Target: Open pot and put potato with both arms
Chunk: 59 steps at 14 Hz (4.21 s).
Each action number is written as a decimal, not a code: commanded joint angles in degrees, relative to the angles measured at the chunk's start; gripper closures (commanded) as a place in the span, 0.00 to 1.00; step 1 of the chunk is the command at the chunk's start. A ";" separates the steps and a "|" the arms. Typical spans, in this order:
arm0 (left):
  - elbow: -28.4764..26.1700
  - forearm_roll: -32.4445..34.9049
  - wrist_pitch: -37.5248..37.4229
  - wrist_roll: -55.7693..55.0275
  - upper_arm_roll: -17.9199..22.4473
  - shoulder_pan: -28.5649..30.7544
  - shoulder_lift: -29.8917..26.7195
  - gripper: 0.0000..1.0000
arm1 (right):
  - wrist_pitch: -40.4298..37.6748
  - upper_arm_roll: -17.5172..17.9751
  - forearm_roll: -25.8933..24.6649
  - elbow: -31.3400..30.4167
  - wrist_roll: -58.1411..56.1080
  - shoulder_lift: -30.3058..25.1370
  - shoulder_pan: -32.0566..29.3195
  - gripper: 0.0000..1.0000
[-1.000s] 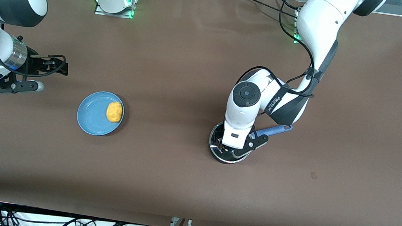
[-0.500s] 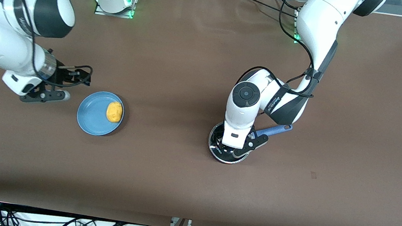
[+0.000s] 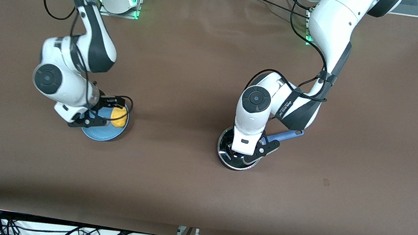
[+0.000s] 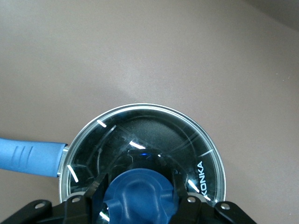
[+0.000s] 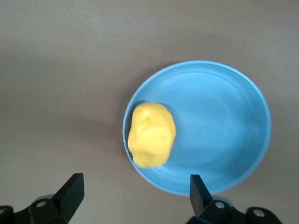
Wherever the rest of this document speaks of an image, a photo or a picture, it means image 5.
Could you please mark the blue round plate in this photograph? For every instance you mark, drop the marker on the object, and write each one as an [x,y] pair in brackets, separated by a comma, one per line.
[210,121]

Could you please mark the brown table cover sheet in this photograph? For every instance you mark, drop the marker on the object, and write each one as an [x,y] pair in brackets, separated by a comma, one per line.
[46,70]

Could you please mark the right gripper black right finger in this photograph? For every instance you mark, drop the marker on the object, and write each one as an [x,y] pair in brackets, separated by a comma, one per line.
[201,200]

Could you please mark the yellow potato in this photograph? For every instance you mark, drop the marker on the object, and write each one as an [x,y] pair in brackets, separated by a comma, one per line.
[151,135]

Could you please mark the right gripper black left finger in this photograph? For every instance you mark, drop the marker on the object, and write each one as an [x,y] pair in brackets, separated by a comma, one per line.
[67,200]

